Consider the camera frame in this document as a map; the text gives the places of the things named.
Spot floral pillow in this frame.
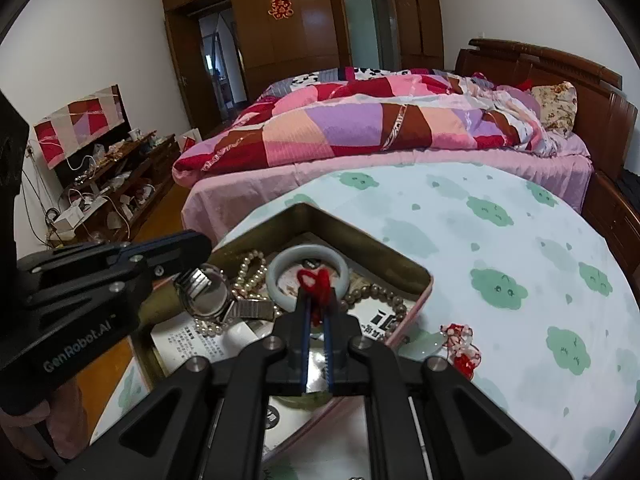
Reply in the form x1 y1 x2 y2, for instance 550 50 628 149
530 81 578 137

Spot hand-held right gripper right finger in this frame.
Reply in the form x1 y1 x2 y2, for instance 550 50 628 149
322 309 573 480

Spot wooden bed headboard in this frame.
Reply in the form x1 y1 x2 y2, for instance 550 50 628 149
452 37 640 201

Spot wooden television cabinet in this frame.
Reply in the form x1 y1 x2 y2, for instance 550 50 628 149
47 130 181 248

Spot silver wristwatch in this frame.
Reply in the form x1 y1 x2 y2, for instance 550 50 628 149
172 264 278 323

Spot brown wooden wardrobe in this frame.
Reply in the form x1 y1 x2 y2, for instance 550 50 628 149
160 0 451 126

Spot small white box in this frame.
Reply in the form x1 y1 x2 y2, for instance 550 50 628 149
52 207 86 233

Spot rectangular metal tin box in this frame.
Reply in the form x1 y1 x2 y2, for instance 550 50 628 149
131 202 435 461

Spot covered television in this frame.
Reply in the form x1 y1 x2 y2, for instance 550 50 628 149
32 85 132 171

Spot pearl necklace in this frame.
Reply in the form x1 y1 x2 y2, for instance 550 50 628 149
197 250 408 336

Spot black television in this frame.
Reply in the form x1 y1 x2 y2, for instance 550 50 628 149
52 127 133 191

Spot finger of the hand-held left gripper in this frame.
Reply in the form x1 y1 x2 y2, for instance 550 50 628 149
16 230 211 276
27 242 214 321

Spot patchwork quilt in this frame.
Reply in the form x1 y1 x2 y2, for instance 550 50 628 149
171 66 558 176

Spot pale jade bangle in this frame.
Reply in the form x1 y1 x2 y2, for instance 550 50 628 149
265 245 351 311

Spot wooden nightstand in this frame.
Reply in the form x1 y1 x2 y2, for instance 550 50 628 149
582 167 640 261

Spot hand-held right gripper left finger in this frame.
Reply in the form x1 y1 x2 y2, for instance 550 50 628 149
55 294 308 480

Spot bed with pink sheet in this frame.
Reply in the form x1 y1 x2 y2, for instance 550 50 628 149
180 132 596 251

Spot jade pendant red white tassel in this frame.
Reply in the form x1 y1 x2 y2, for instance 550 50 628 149
400 322 482 380

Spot dark clothes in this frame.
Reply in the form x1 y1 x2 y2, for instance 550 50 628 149
617 167 640 196

